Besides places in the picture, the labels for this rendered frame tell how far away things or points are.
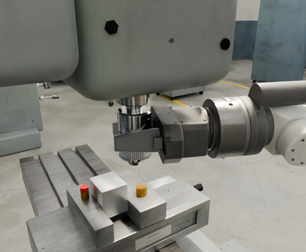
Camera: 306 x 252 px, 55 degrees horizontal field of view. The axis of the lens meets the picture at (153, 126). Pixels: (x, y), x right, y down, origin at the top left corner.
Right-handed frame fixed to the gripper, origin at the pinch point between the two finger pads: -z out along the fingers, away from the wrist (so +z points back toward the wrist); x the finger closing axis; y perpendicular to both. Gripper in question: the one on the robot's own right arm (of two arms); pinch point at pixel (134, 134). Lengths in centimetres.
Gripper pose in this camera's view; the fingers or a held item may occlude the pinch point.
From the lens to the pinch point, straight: 41.1
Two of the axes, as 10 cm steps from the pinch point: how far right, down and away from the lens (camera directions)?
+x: 1.6, 3.5, -9.2
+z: 9.9, -0.7, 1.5
